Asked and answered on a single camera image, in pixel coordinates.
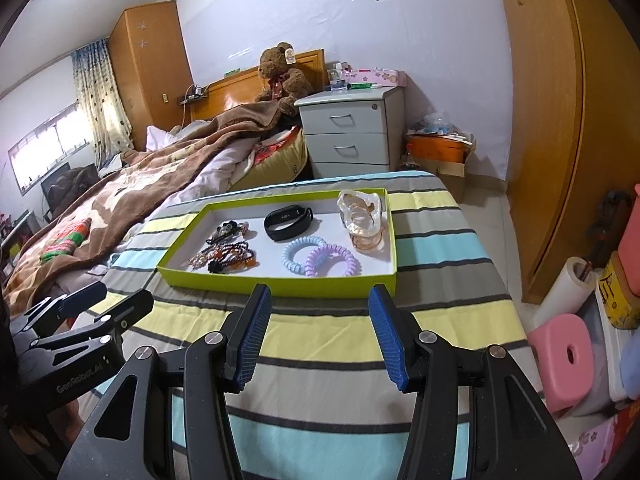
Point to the black chair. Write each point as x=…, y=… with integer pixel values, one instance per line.
x=70, y=187

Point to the window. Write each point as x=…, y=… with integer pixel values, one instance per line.
x=47, y=152

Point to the green shallow box tray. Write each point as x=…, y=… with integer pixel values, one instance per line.
x=270, y=265

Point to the yellow cushion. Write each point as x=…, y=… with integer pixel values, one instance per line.
x=280, y=162

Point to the black fitness band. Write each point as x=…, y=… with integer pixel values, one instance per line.
x=289, y=224

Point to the glass jar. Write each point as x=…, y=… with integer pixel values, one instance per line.
x=337, y=80

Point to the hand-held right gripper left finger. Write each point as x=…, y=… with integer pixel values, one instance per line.
x=250, y=340

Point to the red green plaid pillow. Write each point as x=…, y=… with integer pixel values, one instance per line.
x=65, y=242

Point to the brown teddy bear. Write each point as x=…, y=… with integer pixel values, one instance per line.
x=280, y=77

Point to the orange storage box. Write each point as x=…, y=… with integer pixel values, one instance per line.
x=435, y=147

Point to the clear plastic bag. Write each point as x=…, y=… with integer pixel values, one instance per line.
x=435, y=122

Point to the grey three-drawer nightstand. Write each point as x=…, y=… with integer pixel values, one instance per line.
x=350, y=132

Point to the pink floral tissue box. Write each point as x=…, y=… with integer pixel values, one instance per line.
x=375, y=77

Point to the small headboard shelf with charger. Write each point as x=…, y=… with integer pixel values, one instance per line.
x=192, y=95

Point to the large wooden wardrobe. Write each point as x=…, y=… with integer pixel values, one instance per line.
x=555, y=110

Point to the cardboard box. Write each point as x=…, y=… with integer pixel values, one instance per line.
x=445, y=167

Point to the white storage bin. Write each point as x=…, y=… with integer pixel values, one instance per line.
x=622, y=360

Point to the clear amber hair claw clip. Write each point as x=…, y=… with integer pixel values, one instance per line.
x=362, y=222

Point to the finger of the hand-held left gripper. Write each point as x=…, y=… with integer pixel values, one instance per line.
x=82, y=297
x=125, y=312

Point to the cluttered white shelf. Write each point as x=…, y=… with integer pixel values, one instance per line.
x=12, y=230

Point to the brown patterned blanket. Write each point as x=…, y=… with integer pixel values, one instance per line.
x=150, y=180

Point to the tall wooden cabinet with stars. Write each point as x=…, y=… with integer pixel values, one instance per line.
x=150, y=70

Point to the white quilt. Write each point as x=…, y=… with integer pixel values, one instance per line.
x=220, y=165

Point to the white paper roll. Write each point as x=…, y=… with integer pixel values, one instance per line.
x=567, y=290

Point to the yellow printed container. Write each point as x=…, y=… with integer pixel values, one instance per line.
x=620, y=295

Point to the wooden headboard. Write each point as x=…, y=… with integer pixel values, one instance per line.
x=230, y=92

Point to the dotted curtain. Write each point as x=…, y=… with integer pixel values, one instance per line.
x=100, y=105

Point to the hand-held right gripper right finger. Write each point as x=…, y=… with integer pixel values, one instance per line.
x=390, y=345

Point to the pink plastic stool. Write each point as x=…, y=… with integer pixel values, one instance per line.
x=562, y=360

